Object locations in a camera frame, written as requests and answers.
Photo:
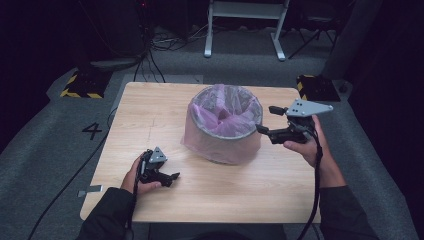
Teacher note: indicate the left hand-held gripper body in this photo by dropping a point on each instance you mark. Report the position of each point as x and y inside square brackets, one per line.
[157, 156]

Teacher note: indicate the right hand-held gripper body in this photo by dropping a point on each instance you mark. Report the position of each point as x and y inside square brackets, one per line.
[306, 107]

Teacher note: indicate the pink plastic bag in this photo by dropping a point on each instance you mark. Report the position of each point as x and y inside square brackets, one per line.
[230, 151]

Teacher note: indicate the person's left hand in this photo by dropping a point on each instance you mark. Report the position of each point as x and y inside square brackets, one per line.
[131, 185]

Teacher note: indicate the person's right hand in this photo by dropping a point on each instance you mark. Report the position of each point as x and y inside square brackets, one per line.
[311, 150]

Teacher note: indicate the black yellow striped floor plate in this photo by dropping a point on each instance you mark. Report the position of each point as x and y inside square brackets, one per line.
[88, 85]
[318, 88]

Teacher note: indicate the grey tape strip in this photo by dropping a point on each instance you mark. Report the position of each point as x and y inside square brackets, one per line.
[90, 190]

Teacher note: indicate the black tripod stand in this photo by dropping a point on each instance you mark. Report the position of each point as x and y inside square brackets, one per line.
[315, 31]

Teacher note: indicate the grey curtain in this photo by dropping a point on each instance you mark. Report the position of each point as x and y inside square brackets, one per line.
[350, 36]

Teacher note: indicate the dark equipment stand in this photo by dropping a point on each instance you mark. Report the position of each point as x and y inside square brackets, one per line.
[116, 30]

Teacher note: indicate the white metal stand frame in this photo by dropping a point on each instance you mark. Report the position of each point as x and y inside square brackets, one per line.
[246, 10]

